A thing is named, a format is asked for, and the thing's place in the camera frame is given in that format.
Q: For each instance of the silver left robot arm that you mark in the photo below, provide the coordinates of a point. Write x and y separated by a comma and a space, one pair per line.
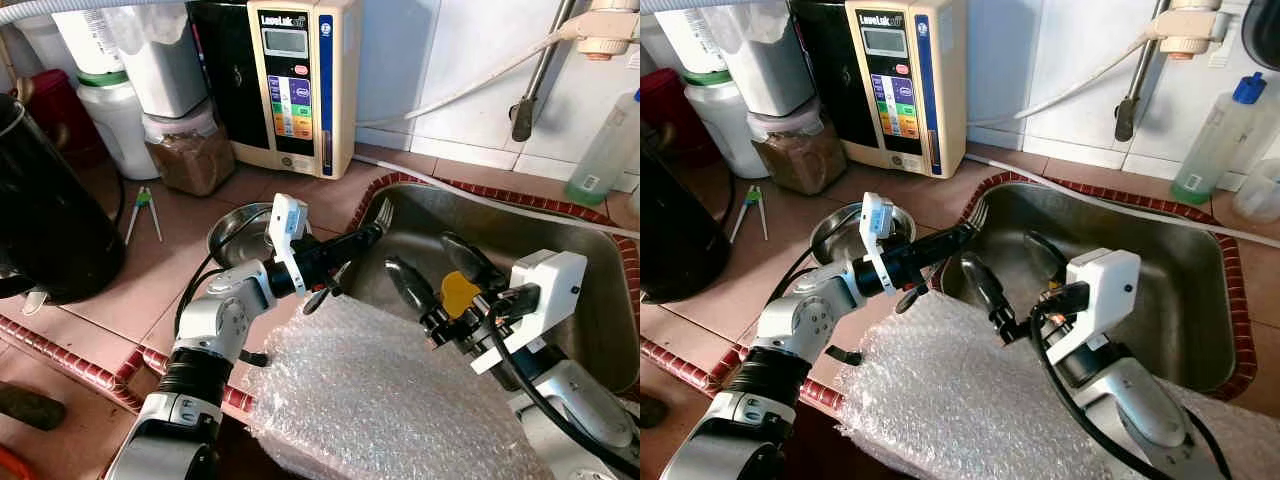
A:
215, 320
800, 320

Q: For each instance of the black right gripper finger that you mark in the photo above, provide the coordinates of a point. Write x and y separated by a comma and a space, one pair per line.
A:
472, 262
988, 292
1045, 257
413, 290

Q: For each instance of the black electric kettle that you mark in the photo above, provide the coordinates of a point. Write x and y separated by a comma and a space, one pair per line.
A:
55, 210
675, 230

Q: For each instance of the small black plastic clip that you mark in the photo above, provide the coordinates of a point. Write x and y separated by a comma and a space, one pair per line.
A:
845, 356
253, 358

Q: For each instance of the steel faucet pipe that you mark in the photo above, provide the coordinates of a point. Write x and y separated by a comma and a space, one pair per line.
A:
1142, 80
540, 80

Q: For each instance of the cream faucet diverter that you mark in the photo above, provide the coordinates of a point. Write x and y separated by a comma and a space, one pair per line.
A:
608, 30
1188, 30

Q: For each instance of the jar of brown powder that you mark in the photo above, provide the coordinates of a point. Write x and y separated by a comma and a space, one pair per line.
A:
190, 160
798, 160

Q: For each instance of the white plastic wrapped container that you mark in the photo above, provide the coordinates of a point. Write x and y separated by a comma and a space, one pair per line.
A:
160, 60
765, 60

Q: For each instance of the clear bubble wrap sheet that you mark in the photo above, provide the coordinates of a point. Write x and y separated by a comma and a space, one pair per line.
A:
950, 410
380, 400

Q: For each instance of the clear plastic cup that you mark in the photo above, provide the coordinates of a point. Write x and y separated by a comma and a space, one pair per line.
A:
1260, 195

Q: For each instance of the yellow plastic spouted bowl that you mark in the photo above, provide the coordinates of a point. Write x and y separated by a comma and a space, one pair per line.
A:
460, 295

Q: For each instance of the dark red canister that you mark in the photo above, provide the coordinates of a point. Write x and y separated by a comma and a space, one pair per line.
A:
670, 110
55, 115

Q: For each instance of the translucent plastic container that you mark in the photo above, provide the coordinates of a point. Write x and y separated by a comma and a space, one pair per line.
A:
42, 45

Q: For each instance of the shallow steel bowl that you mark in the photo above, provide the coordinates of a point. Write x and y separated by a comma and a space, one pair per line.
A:
840, 235
235, 235

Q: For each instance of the black hanging pan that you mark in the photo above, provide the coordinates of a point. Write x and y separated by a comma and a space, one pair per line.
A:
1265, 30

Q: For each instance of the cream and black water ionizer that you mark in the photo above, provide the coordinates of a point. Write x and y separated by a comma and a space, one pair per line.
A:
905, 100
300, 100

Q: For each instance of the steel fork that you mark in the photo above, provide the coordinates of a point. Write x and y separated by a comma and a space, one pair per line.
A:
384, 212
978, 212

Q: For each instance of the white labelled bottle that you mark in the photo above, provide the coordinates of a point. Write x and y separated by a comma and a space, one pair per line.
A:
88, 40
692, 40

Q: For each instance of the steel sink basin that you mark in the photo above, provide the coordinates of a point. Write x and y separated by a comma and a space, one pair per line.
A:
570, 225
1180, 250

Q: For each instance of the clear bottle with blue cap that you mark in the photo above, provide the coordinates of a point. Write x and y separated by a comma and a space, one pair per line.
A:
1215, 140
605, 150

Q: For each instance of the white jug with green lid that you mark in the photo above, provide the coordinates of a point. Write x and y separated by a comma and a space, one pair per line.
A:
725, 130
118, 130

